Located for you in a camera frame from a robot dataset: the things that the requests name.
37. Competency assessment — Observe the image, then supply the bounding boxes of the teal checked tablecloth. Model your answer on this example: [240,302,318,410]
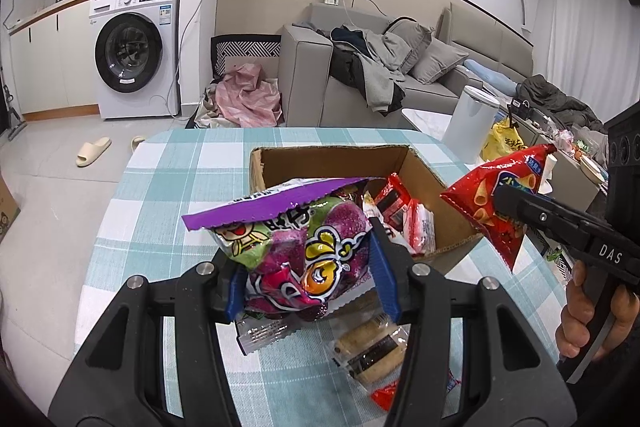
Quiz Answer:
[75,127,576,418]

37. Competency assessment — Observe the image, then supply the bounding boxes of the red chip bag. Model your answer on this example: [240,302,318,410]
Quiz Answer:
[440,144,558,275]

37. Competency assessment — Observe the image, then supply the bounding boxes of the grey stick vacuum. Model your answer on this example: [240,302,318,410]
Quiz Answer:
[0,67,26,142]

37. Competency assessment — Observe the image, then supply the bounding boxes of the brown cardboard box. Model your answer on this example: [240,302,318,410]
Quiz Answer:
[249,144,483,278]

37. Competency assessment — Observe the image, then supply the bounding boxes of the purple grape snack bag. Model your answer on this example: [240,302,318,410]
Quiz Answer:
[181,177,386,323]

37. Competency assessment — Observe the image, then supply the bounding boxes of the grey cushion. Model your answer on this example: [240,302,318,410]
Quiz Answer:
[411,38,470,85]
[387,19,435,75]

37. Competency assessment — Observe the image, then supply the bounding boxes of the white curtain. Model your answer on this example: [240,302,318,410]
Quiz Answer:
[532,0,640,108]

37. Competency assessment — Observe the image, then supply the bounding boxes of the white coffee table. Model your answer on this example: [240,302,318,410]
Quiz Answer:
[400,107,608,218]

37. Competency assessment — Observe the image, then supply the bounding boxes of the dark green jacket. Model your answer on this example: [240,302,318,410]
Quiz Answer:
[517,74,606,130]

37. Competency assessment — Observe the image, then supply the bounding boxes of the white washing machine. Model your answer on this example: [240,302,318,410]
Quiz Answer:
[89,0,182,120]

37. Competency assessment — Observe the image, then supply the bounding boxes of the person's right hand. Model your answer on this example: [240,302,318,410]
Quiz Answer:
[556,259,640,360]

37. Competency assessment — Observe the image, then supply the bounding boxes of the red cookie packet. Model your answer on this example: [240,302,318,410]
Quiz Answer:
[374,173,416,233]

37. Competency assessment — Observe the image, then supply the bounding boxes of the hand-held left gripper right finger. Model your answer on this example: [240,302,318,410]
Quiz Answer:
[369,217,578,427]

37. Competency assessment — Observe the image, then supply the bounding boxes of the white trash bin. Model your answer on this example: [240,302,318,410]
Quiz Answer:
[442,86,501,165]

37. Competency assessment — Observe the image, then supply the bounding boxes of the clear beige cracker packet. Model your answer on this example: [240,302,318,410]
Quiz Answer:
[327,314,413,390]

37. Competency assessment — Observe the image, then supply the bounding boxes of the small red packet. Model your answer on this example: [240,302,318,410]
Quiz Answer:
[371,381,401,413]

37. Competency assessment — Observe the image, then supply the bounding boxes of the grey sofa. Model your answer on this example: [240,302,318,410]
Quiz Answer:
[277,2,601,130]

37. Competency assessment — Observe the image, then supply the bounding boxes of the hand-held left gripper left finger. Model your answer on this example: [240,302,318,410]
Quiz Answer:
[47,249,248,427]

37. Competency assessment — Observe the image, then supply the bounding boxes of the white cloth bag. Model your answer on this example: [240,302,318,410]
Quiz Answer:
[192,87,226,128]

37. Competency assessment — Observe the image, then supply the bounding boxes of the white bowl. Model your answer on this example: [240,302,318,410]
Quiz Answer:
[580,154,607,186]

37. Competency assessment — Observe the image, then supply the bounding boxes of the printed cardboard box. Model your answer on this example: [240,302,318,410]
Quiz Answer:
[0,177,22,243]

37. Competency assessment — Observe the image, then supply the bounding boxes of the yellow plastic bag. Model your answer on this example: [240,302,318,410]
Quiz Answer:
[481,117,528,162]

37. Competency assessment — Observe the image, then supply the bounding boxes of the grey hoodie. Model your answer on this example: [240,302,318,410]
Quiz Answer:
[360,29,408,112]

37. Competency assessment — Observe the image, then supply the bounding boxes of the white kitchen counter cabinets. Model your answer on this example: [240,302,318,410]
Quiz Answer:
[9,0,101,122]

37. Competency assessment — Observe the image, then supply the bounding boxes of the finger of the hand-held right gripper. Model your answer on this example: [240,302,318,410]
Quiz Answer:
[494,183,596,254]

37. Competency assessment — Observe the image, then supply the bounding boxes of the pink cloth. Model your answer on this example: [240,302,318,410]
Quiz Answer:
[215,63,283,128]

